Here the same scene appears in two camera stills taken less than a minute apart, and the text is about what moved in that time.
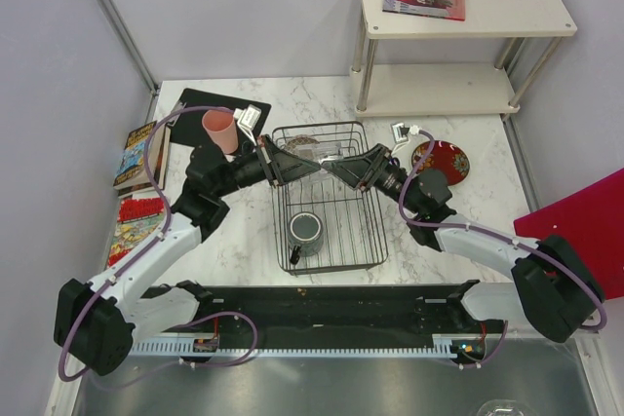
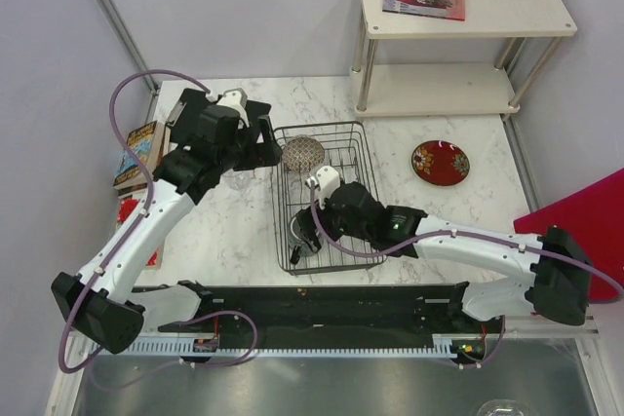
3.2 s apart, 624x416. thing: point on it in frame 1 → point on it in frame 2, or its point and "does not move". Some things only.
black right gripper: x=362 y=170 → x=306 y=223
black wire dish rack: x=322 y=222 does not move
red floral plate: x=447 y=157 does not move
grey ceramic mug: x=305 y=231 does not move
